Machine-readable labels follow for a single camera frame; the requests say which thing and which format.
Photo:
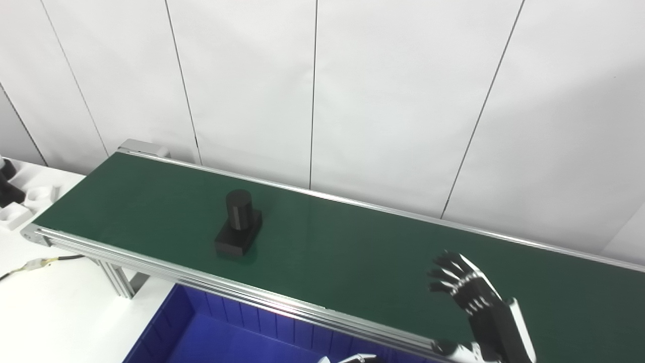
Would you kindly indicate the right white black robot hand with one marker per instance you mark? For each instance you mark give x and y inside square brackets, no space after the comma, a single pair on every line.
[494,322]

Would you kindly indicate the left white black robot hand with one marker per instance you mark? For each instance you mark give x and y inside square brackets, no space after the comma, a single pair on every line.
[352,359]

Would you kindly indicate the black cylinder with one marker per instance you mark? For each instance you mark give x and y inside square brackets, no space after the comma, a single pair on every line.
[238,227]

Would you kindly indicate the blue plastic bin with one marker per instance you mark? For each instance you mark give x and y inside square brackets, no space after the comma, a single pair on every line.
[227,338]

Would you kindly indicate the aluminium conveyor leg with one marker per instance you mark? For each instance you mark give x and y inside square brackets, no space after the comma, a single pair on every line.
[118,280]

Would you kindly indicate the grey conveyor end cover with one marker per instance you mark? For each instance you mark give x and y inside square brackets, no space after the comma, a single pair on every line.
[146,147]

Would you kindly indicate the green conveyor belt aluminium frame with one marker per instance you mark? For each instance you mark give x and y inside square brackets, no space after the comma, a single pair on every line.
[352,252]

